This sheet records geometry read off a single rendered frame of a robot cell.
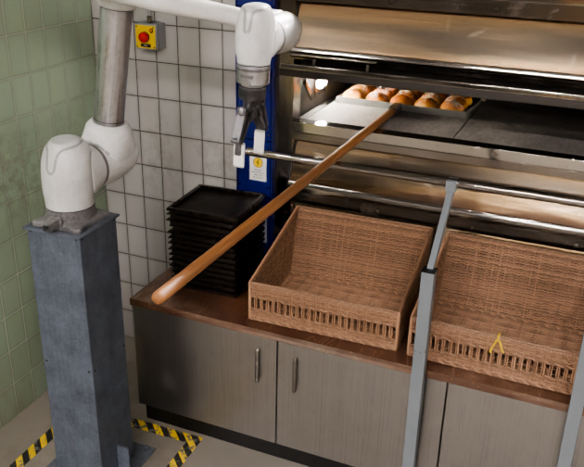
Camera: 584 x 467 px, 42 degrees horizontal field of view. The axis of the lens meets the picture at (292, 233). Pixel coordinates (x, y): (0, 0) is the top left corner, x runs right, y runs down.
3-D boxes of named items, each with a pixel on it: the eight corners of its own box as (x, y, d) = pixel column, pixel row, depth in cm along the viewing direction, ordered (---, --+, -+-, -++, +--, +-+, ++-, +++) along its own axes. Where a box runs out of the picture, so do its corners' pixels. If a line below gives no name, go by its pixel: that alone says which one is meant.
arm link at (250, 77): (230, 64, 202) (230, 86, 205) (262, 69, 200) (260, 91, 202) (245, 57, 210) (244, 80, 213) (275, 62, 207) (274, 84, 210)
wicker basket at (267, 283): (294, 265, 318) (296, 203, 306) (429, 291, 299) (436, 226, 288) (245, 320, 276) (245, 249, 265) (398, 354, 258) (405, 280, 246)
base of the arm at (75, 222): (21, 230, 241) (19, 213, 239) (66, 206, 260) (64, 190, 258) (70, 239, 235) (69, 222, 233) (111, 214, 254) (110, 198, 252)
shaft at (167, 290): (161, 307, 164) (160, 295, 163) (149, 304, 165) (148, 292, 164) (395, 115, 307) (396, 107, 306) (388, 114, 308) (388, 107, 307)
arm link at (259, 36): (262, 69, 199) (284, 61, 210) (266, 7, 192) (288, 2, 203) (226, 63, 202) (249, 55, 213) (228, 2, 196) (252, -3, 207)
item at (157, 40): (145, 45, 310) (144, 19, 306) (166, 47, 307) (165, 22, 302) (134, 48, 304) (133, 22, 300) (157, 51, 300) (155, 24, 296)
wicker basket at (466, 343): (438, 294, 297) (446, 228, 286) (592, 326, 277) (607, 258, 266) (403, 356, 256) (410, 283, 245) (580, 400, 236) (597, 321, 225)
